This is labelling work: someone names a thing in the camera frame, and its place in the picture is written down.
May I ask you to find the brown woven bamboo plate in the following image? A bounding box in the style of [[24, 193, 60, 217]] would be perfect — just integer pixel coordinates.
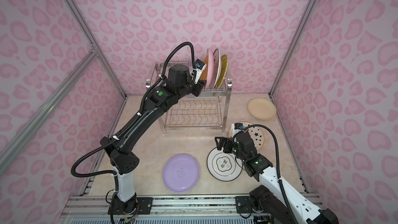
[[200, 56, 209, 81]]

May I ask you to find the black left corrugated cable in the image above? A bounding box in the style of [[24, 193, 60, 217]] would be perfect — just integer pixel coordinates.
[[70, 41, 196, 178]]

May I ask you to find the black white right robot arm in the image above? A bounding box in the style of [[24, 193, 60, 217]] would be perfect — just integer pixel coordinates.
[[215, 132, 339, 224]]

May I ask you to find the stainless steel dish rack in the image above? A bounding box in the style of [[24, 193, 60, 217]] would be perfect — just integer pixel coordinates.
[[158, 68, 233, 134]]

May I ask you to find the pink bear plate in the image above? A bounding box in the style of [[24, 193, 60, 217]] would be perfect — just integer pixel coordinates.
[[205, 49, 215, 89]]

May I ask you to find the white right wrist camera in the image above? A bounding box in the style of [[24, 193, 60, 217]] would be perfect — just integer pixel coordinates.
[[229, 122, 245, 137]]

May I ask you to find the white plate orange sunburst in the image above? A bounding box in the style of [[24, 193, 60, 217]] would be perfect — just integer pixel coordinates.
[[212, 48, 221, 89]]

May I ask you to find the green rimmed woven bamboo plate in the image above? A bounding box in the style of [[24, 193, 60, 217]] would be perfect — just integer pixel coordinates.
[[216, 55, 228, 89]]

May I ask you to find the black corrugated cable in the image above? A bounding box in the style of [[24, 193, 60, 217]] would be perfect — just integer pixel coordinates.
[[240, 124, 299, 224], [70, 41, 196, 178]]

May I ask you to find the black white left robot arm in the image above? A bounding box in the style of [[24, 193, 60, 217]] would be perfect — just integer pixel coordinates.
[[100, 61, 207, 216]]

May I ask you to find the purple bear plate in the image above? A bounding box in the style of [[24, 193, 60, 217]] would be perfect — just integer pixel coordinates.
[[162, 153, 200, 193]]

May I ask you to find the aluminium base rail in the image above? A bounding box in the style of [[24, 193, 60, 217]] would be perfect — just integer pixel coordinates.
[[58, 194, 321, 224]]

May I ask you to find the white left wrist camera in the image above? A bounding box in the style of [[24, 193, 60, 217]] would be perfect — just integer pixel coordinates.
[[190, 59, 205, 84]]

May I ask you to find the black right corrugated cable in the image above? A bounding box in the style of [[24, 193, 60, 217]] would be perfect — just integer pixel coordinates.
[[240, 124, 299, 224]]

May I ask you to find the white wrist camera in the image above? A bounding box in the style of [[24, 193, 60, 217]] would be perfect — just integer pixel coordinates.
[[190, 59, 205, 84], [229, 122, 245, 137]]

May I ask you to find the cream round plate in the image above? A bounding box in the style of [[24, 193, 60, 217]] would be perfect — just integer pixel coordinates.
[[247, 97, 277, 120]]

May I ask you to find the white plate dark rim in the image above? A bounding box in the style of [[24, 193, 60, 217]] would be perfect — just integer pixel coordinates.
[[207, 148, 243, 182]]

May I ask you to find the orange rimmed star plate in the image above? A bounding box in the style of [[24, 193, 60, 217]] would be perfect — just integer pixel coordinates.
[[241, 122, 264, 151]]

